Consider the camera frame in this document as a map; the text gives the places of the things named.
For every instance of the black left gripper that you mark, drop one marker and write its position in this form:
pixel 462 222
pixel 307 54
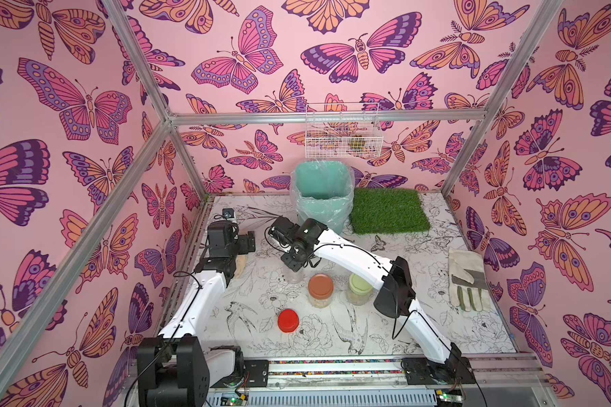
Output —
pixel 243 243

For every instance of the clear peanut jar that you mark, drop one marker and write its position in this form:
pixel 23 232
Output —
pixel 293 277

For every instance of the green object in basket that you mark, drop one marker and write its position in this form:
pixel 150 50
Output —
pixel 356 144

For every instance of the red jar lid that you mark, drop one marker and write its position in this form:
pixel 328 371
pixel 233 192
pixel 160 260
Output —
pixel 288 321

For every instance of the green lid peanut jar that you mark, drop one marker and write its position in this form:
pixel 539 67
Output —
pixel 359 291

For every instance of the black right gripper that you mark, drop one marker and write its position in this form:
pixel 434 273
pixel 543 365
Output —
pixel 281 230

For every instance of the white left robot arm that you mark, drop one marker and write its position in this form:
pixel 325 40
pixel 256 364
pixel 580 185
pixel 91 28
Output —
pixel 173 368

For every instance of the beige work glove left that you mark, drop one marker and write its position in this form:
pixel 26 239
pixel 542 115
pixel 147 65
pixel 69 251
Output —
pixel 240 263

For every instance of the aluminium frame post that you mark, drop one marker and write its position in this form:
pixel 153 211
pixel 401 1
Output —
pixel 524 50

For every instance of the white wire basket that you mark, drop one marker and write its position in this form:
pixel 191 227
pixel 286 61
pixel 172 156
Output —
pixel 327 134

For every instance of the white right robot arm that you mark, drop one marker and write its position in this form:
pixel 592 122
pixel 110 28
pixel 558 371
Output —
pixel 391 278

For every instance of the cream work glove right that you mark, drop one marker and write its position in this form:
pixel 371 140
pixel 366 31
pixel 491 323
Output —
pixel 468 289

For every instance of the green artificial grass mat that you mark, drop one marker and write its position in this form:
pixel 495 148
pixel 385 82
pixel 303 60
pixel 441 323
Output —
pixel 387 211

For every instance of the mint green trash bin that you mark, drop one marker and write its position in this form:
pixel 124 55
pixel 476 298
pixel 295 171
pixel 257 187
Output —
pixel 323 193

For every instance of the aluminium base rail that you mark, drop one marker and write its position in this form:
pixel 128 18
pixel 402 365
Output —
pixel 402 380

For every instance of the brown lid peanut jar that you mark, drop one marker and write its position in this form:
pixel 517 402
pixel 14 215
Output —
pixel 320 290

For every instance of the clear plastic bin liner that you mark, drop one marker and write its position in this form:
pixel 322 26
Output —
pixel 305 203

